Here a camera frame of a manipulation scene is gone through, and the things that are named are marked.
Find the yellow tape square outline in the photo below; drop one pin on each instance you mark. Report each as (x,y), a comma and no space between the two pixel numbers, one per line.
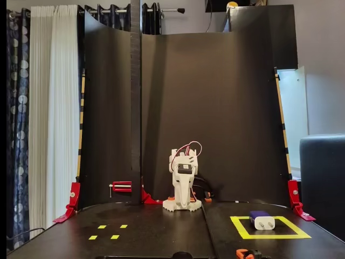
(269,237)

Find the black corrugated backdrop sheet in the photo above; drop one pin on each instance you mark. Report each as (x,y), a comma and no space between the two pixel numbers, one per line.
(215,108)

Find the silver curtain rod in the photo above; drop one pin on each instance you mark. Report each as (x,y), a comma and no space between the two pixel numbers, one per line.
(169,10)

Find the orange black spring clamp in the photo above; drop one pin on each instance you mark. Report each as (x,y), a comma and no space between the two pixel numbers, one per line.
(195,199)
(170,198)
(241,253)
(207,200)

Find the tall black ribbed post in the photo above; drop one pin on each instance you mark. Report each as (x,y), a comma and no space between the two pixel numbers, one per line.
(136,108)

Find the red corner bracket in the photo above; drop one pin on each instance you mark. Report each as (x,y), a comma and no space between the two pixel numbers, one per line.
(295,194)
(74,194)

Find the blue dotted curtain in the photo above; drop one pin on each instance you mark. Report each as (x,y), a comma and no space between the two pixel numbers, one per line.
(118,21)
(19,108)

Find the blue white charger block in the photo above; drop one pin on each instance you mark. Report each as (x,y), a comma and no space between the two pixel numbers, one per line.
(264,224)

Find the red screw clamp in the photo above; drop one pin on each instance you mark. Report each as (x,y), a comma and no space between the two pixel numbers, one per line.
(121,183)

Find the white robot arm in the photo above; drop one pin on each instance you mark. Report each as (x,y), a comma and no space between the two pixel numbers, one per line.
(169,206)

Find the white pleated curtain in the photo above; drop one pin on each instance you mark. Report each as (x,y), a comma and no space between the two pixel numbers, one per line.
(54,108)

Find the red post foot bracket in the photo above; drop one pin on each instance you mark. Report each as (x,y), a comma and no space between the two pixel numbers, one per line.
(148,198)

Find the yellow black striped stick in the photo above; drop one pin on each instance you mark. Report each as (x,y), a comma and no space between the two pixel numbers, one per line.
(81,113)
(282,121)

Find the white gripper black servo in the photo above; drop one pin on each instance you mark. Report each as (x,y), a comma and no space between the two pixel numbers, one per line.
(183,186)

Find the yellow ball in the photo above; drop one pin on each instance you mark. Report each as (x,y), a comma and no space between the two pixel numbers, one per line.
(232,5)

